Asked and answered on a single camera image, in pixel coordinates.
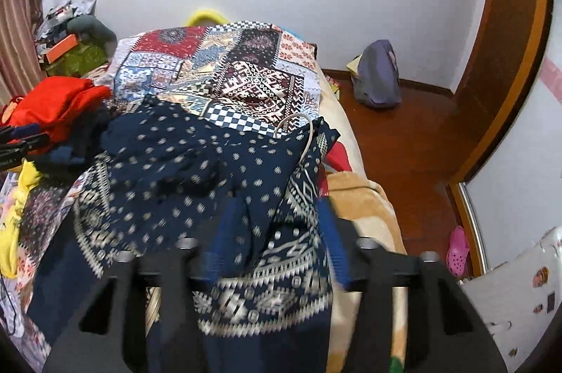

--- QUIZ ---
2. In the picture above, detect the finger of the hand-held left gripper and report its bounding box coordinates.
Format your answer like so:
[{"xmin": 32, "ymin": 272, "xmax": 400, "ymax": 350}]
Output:
[
  {"xmin": 0, "ymin": 125, "xmax": 45, "ymax": 142},
  {"xmin": 0, "ymin": 137, "xmax": 52, "ymax": 172}
]

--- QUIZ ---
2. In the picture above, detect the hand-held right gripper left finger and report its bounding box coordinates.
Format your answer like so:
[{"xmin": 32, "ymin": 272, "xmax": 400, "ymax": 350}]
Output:
[{"xmin": 41, "ymin": 197, "xmax": 247, "ymax": 373}]

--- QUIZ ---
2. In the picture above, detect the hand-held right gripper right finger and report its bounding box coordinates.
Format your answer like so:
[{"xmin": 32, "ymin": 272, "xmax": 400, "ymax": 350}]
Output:
[{"xmin": 316, "ymin": 197, "xmax": 510, "ymax": 373}]

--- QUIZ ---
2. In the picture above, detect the navy patterned hooded garment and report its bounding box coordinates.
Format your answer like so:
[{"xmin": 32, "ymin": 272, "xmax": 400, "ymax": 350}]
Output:
[{"xmin": 26, "ymin": 96, "xmax": 341, "ymax": 373}]

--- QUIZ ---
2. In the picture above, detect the red plush toy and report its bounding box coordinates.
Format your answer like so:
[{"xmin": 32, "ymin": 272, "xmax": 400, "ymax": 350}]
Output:
[{"xmin": 0, "ymin": 94, "xmax": 27, "ymax": 128}]

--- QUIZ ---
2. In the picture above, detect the beige blanket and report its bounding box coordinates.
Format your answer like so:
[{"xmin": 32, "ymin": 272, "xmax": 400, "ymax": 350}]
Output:
[{"xmin": 316, "ymin": 65, "xmax": 409, "ymax": 373}]

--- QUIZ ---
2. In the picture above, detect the red jacket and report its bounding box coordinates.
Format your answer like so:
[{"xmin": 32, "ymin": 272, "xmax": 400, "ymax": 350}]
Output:
[{"xmin": 9, "ymin": 76, "xmax": 112, "ymax": 154}]

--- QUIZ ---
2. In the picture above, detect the black garment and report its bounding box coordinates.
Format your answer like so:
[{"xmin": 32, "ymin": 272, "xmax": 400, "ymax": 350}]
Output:
[{"xmin": 33, "ymin": 109, "xmax": 110, "ymax": 180}]

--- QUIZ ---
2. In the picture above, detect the yellow garment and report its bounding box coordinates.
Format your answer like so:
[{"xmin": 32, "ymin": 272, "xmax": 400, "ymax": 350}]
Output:
[{"xmin": 0, "ymin": 160, "xmax": 45, "ymax": 279}]

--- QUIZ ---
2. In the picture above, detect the orange box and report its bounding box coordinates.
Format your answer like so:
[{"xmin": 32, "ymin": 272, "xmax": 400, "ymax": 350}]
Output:
[{"xmin": 44, "ymin": 34, "xmax": 82, "ymax": 64}]

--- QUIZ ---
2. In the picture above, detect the green patterned cloth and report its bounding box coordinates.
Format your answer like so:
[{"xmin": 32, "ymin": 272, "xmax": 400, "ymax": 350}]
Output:
[{"xmin": 46, "ymin": 41, "xmax": 110, "ymax": 77}]

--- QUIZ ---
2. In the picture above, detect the pile of papers and boxes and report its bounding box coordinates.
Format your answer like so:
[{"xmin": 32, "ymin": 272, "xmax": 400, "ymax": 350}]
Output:
[{"xmin": 35, "ymin": 0, "xmax": 97, "ymax": 49}]

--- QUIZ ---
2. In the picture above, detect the pink clog shoe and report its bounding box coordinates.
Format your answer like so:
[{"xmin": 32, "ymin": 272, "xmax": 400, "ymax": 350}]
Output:
[{"xmin": 445, "ymin": 226, "xmax": 470, "ymax": 277}]

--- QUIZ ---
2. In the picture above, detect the grey cushion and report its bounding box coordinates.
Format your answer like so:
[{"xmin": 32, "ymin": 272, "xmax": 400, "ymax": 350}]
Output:
[{"xmin": 68, "ymin": 15, "xmax": 118, "ymax": 49}]

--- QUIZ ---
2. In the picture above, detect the brown striped curtain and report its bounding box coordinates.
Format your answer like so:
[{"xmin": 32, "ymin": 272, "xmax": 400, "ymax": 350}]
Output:
[{"xmin": 0, "ymin": 0, "xmax": 53, "ymax": 101}]

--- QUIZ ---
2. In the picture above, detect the patchwork print bedsheet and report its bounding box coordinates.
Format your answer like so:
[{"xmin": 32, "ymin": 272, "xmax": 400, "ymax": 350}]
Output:
[{"xmin": 0, "ymin": 20, "xmax": 328, "ymax": 356}]

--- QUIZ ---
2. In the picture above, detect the grey blue bag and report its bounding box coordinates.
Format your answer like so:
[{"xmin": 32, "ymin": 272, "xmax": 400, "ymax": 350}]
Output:
[{"xmin": 351, "ymin": 40, "xmax": 402, "ymax": 109}]

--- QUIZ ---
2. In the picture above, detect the brown wooden door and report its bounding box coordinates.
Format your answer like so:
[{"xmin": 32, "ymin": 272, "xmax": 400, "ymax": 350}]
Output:
[{"xmin": 452, "ymin": 0, "xmax": 514, "ymax": 101}]

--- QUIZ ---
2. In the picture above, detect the yellow ring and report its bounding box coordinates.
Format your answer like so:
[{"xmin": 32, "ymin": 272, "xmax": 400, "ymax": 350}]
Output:
[{"xmin": 183, "ymin": 6, "xmax": 229, "ymax": 27}]

